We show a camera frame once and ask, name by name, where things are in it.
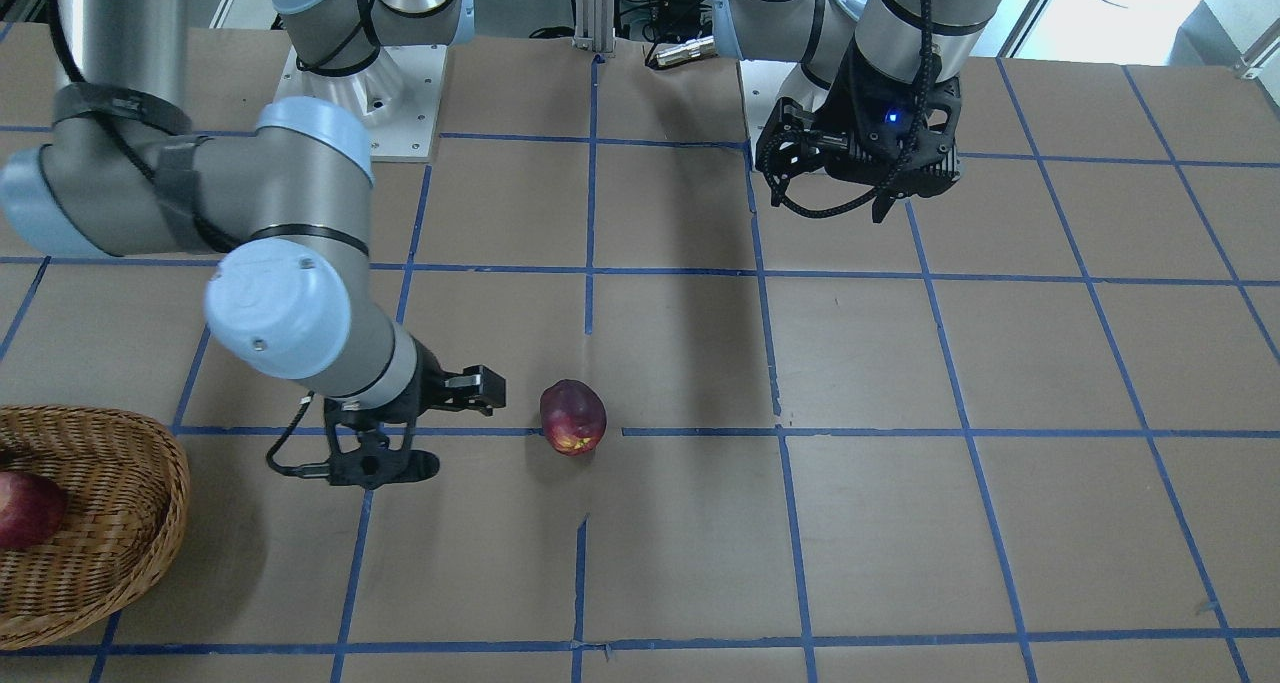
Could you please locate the wicker basket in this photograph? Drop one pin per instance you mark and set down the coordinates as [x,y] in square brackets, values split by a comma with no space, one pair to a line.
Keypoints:
[127,479]

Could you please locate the red yellow apple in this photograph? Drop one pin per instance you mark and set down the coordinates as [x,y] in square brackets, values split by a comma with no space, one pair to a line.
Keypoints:
[32,509]

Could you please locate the silver cable connector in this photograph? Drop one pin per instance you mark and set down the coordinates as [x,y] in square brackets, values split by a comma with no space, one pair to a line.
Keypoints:
[667,57]

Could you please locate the aluminium frame post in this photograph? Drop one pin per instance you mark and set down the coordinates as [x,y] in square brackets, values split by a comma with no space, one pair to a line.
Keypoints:
[593,26]

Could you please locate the dark red apple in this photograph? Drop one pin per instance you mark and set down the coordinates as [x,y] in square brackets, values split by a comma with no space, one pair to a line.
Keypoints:
[573,417]

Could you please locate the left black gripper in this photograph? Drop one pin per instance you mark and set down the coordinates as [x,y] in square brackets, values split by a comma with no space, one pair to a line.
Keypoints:
[862,98]

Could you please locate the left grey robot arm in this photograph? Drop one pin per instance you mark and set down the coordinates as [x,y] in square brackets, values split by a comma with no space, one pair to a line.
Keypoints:
[818,33]

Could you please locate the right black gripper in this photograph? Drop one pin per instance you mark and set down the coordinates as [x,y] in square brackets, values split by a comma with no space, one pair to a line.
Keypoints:
[427,379]

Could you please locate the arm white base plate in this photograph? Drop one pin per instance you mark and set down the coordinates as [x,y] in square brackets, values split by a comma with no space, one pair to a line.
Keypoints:
[764,82]
[397,98]

